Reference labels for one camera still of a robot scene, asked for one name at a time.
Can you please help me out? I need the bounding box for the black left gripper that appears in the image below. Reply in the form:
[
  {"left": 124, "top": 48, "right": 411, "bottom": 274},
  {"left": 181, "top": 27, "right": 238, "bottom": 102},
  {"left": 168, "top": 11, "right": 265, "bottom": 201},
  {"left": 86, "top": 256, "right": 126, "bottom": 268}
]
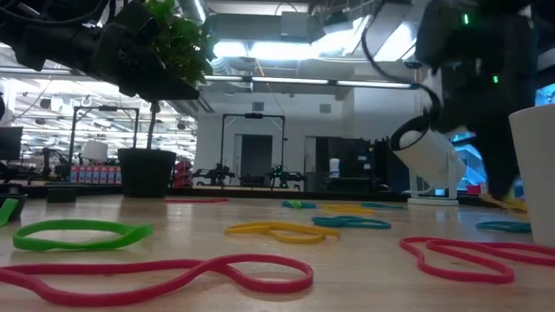
[{"left": 15, "top": 23, "right": 201, "bottom": 102}]

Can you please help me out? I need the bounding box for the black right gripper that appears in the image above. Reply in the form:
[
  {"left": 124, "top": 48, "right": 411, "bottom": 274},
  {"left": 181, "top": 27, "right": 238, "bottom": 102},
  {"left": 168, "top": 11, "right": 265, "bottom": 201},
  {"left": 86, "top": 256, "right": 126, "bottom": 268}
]
[{"left": 415, "top": 0, "right": 541, "bottom": 201}]

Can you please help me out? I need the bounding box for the yellow rubber band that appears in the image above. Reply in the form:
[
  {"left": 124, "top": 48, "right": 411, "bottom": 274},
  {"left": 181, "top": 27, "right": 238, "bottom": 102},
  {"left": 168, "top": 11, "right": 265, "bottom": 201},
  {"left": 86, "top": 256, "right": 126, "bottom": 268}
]
[
  {"left": 319, "top": 203, "right": 377, "bottom": 217},
  {"left": 478, "top": 192, "right": 529, "bottom": 217},
  {"left": 223, "top": 221, "right": 342, "bottom": 245}
]

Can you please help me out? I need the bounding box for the red rubber band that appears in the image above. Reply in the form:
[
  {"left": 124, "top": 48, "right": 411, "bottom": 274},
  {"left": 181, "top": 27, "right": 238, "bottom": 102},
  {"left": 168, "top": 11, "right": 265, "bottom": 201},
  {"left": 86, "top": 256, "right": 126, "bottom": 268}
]
[
  {"left": 163, "top": 198, "right": 231, "bottom": 205},
  {"left": 0, "top": 253, "right": 315, "bottom": 308},
  {"left": 399, "top": 236, "right": 555, "bottom": 285}
]

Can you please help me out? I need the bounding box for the wide green rubber band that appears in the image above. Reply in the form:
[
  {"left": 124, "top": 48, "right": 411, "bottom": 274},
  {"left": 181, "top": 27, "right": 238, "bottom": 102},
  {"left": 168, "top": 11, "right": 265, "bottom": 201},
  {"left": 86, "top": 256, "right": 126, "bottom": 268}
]
[{"left": 0, "top": 197, "right": 20, "bottom": 228}]

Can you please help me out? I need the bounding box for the white plastic bin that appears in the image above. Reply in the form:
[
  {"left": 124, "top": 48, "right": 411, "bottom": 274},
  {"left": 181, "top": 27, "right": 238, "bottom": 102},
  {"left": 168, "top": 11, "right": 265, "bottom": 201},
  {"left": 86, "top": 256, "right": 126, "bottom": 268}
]
[{"left": 508, "top": 102, "right": 555, "bottom": 248}]

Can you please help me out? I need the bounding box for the white cylindrical spot lamp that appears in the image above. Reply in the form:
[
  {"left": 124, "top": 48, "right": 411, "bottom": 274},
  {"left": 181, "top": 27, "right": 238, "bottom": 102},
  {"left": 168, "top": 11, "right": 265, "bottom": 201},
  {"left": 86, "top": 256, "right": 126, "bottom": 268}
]
[{"left": 388, "top": 114, "right": 467, "bottom": 207}]

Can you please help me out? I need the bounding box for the potted green plant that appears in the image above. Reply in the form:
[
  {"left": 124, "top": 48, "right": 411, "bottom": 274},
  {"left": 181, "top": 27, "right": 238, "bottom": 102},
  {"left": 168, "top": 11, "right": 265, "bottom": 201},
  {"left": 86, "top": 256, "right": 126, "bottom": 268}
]
[{"left": 115, "top": 0, "right": 220, "bottom": 199}]

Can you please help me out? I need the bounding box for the row of pink boxes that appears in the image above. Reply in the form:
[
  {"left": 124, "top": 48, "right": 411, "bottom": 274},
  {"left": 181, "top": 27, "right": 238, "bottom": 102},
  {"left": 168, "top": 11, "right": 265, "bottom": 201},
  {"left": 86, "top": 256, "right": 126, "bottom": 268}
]
[{"left": 69, "top": 165, "right": 124, "bottom": 185}]

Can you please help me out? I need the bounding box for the red stacked object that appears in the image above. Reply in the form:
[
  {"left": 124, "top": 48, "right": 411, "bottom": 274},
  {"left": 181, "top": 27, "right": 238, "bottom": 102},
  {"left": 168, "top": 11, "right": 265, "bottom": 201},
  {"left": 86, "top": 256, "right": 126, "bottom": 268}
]
[{"left": 172, "top": 159, "right": 195, "bottom": 189}]

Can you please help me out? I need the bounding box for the black monitor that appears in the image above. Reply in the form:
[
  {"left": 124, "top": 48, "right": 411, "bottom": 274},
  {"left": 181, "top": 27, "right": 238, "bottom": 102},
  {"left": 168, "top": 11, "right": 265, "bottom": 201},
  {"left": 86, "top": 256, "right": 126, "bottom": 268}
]
[{"left": 0, "top": 126, "right": 24, "bottom": 162}]

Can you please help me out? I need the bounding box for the black cabinet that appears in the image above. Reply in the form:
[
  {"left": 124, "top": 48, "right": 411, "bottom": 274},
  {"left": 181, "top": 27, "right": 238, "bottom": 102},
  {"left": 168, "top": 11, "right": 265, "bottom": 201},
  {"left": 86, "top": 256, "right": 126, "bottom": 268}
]
[{"left": 304, "top": 135, "right": 394, "bottom": 194}]

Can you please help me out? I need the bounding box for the long ceiling light tube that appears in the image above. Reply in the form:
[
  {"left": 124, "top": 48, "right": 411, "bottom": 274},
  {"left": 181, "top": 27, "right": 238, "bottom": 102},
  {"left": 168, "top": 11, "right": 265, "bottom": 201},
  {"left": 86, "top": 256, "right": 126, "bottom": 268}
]
[{"left": 202, "top": 75, "right": 421, "bottom": 91}]

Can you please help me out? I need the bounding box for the black gantry frame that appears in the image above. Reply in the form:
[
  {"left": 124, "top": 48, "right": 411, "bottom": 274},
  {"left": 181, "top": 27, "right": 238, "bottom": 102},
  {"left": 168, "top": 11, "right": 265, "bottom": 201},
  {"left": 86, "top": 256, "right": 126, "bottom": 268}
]
[
  {"left": 219, "top": 112, "right": 287, "bottom": 188},
  {"left": 67, "top": 105, "right": 141, "bottom": 174}
]

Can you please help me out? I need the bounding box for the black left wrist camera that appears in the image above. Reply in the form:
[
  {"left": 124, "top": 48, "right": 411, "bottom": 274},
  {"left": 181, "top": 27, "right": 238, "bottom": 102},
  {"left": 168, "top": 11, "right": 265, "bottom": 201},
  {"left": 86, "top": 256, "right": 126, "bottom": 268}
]
[{"left": 117, "top": 2, "right": 162, "bottom": 44}]

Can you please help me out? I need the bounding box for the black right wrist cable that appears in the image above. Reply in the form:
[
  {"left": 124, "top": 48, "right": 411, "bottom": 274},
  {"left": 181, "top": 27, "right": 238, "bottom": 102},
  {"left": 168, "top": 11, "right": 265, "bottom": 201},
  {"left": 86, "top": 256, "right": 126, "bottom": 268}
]
[{"left": 359, "top": 0, "right": 443, "bottom": 125}]

